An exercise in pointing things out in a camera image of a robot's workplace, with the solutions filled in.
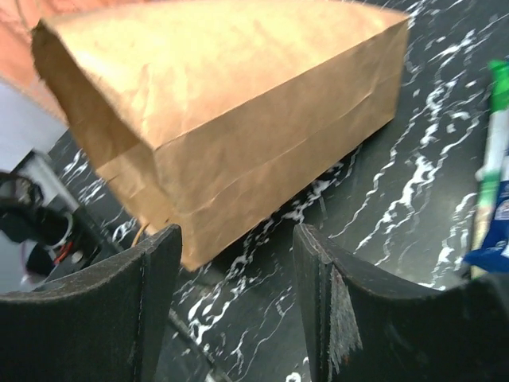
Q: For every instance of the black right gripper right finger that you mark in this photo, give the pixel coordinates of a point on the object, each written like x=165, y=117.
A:
x=362, y=323

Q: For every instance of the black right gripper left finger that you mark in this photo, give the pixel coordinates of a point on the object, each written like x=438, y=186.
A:
x=103, y=323

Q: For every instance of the brown paper bag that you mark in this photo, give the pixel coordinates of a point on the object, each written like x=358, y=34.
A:
x=213, y=114

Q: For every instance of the green Chuba snack bag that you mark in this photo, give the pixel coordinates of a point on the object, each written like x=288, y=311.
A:
x=490, y=172

